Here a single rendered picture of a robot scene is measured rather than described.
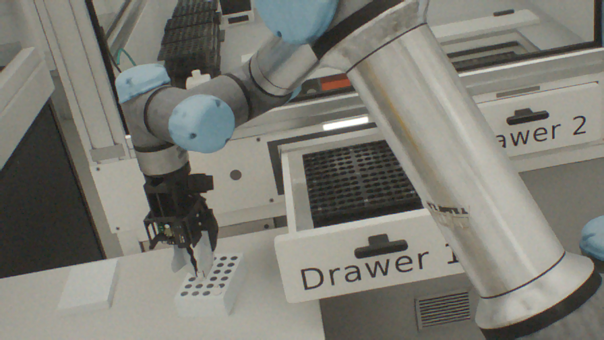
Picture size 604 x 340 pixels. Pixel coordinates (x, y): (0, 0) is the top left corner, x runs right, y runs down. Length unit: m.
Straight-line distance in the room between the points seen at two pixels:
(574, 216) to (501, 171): 0.92
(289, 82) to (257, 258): 0.44
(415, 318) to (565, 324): 0.97
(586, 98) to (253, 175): 0.62
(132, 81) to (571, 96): 0.78
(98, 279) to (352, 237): 0.52
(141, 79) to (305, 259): 0.34
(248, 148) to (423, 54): 0.74
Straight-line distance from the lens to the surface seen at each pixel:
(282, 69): 0.96
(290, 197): 1.21
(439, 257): 1.09
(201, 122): 0.95
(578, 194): 1.54
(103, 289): 1.34
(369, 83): 0.65
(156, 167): 1.09
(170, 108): 0.98
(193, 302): 1.21
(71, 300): 1.34
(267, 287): 1.25
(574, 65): 1.41
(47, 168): 2.25
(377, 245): 1.02
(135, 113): 1.05
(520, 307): 0.65
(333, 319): 1.57
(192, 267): 1.23
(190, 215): 1.11
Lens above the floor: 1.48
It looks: 27 degrees down
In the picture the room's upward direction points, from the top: 11 degrees counter-clockwise
